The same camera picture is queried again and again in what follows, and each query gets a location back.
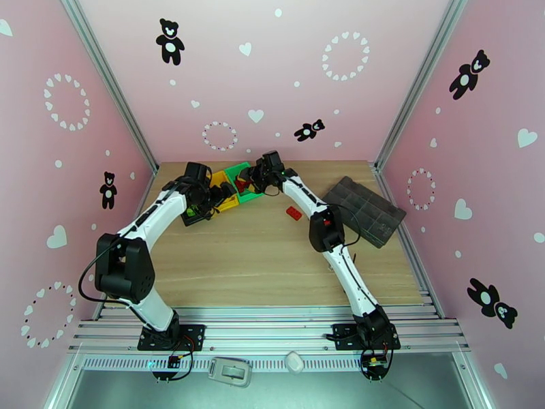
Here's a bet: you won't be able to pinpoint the yellow power connector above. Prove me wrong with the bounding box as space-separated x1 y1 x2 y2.
362 353 390 381

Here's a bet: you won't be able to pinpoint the aluminium left frame post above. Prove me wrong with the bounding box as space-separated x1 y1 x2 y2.
57 0 161 177

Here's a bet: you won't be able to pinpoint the grey white plastic device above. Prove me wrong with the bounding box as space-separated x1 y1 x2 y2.
207 357 253 389

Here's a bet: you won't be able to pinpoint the aluminium front frame rails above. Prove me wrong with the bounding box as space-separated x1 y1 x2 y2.
67 306 471 355

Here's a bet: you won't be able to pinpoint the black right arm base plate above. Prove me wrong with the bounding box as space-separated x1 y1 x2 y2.
332 323 401 352

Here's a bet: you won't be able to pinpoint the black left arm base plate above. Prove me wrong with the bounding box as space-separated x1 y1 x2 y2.
137 323 206 352

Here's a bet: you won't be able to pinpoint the black plastic bin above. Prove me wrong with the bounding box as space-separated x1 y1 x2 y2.
181 203 214 228

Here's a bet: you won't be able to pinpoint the slotted metal strip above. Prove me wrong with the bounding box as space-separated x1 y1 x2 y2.
80 355 367 374

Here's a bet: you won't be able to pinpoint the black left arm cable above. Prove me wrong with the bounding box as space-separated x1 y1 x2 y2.
78 249 110 303

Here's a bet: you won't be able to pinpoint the yellow plastic bin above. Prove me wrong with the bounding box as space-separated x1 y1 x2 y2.
211 171 239 215

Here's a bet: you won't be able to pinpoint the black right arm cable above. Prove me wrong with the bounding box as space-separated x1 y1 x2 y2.
338 203 364 249

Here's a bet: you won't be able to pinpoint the aluminium frame post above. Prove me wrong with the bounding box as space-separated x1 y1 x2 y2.
57 0 161 177
373 0 474 172

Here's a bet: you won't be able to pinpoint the dark translucent organizer box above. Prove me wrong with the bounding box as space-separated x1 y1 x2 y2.
320 176 407 249

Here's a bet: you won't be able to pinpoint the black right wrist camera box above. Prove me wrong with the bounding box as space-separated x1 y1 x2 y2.
262 151 285 171

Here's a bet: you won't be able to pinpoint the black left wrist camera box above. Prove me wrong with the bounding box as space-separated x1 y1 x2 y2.
184 162 213 183

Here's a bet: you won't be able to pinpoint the green plastic bin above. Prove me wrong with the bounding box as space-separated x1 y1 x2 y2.
224 162 266 205

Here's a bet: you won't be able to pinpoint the small white rounded puck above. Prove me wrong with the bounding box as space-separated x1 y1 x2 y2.
285 351 305 376

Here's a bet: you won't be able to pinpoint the aluminium right frame post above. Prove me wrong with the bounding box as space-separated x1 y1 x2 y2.
373 0 474 172

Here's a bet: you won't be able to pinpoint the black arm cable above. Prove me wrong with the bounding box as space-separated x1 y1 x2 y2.
338 203 364 249
78 249 110 303

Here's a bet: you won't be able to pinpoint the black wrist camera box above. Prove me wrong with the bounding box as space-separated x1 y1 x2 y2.
262 151 285 171
184 162 213 183

